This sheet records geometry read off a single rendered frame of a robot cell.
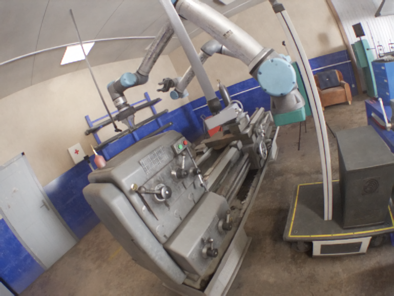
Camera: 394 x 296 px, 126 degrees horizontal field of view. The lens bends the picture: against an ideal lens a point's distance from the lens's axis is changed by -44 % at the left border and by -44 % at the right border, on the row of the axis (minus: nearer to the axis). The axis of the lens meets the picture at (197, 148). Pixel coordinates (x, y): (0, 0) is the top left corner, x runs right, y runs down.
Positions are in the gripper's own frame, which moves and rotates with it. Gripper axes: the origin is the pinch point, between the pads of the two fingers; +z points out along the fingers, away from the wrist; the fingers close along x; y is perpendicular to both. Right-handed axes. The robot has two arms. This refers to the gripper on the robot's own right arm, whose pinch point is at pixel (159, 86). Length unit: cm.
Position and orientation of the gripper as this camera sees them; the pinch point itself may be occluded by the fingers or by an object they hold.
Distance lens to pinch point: 164.3
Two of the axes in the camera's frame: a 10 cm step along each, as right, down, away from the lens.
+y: 8.1, 5.5, -2.0
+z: -4.9, 4.5, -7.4
